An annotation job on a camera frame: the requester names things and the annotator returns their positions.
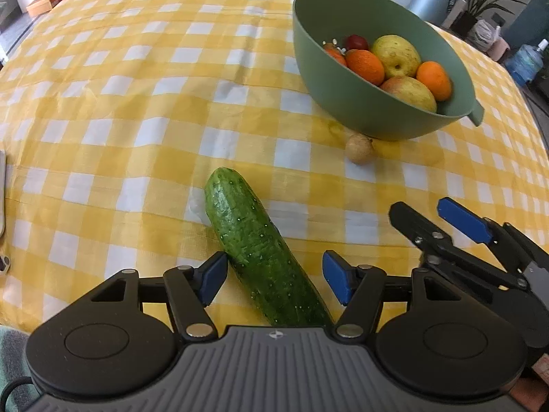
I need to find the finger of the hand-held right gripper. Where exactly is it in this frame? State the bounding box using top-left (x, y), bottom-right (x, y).
top-left (388, 201), bottom-right (529, 291)
top-left (436, 196), bottom-right (549, 274)

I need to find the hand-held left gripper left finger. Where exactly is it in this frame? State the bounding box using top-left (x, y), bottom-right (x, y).
top-left (90, 251), bottom-right (229, 340)

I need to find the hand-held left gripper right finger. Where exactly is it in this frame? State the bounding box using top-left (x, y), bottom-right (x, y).
top-left (322, 250), bottom-right (462, 339)

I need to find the green cucumber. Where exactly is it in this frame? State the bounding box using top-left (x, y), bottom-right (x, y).
top-left (205, 167), bottom-right (335, 328)

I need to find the large orange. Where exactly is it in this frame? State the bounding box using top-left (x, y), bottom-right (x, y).
top-left (416, 61), bottom-right (453, 101)
top-left (346, 49), bottom-right (385, 87)

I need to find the green colander bowl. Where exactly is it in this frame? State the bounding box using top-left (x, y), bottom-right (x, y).
top-left (293, 0), bottom-right (485, 142)

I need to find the small tangerine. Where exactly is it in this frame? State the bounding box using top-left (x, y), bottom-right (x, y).
top-left (324, 47), bottom-right (347, 67)

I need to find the small brown longan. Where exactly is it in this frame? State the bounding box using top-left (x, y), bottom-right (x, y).
top-left (346, 134), bottom-right (376, 165)

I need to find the red-yellow apple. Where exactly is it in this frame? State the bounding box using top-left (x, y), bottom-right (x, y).
top-left (379, 76), bottom-right (438, 113)

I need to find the blue water bottle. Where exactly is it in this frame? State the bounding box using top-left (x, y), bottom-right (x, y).
top-left (505, 38), bottom-right (549, 87)

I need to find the pink small bin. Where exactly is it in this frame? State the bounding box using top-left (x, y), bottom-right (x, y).
top-left (487, 38), bottom-right (511, 63)

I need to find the yellow-green apple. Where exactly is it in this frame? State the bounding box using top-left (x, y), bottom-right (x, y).
top-left (371, 34), bottom-right (422, 80)

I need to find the white plastic bag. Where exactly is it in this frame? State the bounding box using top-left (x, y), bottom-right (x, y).
top-left (467, 19), bottom-right (500, 50)

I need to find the yellow checked tablecloth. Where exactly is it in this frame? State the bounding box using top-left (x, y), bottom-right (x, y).
top-left (0, 0), bottom-right (549, 340)

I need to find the potted green floor plant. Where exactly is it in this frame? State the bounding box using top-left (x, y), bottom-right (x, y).
top-left (450, 0), bottom-right (528, 37)

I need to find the brown cardboard box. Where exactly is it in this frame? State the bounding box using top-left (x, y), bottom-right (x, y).
top-left (26, 0), bottom-right (61, 18)

